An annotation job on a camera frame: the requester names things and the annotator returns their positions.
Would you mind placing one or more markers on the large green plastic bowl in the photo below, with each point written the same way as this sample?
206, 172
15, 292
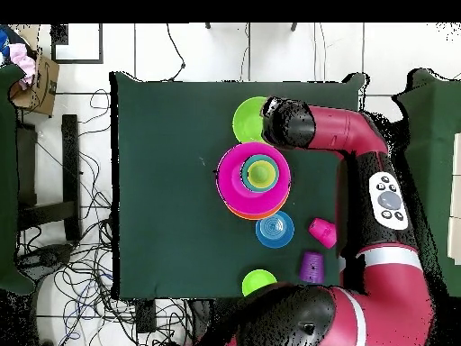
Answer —
246, 122

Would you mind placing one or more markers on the white panel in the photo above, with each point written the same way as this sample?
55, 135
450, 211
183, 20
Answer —
456, 198

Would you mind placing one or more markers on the small green plastic bowl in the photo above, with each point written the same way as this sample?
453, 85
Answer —
255, 281

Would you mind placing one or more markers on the purple plastic cup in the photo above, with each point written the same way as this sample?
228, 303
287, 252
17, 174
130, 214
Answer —
312, 268

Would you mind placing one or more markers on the black leg frame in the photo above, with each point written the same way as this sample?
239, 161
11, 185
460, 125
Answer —
70, 162

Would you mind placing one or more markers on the blue fabric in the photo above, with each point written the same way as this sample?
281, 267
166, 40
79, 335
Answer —
3, 39

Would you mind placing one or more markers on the orange plastic bowl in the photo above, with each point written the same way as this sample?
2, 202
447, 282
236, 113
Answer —
252, 216

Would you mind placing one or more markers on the black power strip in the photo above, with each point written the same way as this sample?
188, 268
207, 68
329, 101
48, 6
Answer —
146, 317

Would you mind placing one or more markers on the cardboard box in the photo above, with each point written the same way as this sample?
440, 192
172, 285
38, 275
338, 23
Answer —
43, 90

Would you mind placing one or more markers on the yellow plastic cup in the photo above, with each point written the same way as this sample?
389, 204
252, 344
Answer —
262, 174

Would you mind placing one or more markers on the red plastic cup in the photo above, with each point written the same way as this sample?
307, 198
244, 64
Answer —
323, 232

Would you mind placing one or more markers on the pink plastic bowl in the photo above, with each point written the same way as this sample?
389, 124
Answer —
230, 187

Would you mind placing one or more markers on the green covered side table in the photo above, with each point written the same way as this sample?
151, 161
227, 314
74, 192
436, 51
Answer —
439, 144
7, 180

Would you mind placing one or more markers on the black floor stand base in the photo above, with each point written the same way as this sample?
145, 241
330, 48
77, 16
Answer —
47, 254

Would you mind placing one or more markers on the dark green tablecloth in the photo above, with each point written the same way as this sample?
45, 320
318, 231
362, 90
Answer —
162, 119

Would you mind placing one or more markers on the pink cloth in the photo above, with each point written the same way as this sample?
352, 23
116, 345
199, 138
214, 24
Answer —
21, 59

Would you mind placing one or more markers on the black square frame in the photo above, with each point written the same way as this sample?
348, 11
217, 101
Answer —
77, 61

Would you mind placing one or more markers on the light blue plastic bowl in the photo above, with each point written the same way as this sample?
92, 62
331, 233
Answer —
245, 180

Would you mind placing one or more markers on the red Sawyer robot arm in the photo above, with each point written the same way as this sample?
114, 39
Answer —
389, 306

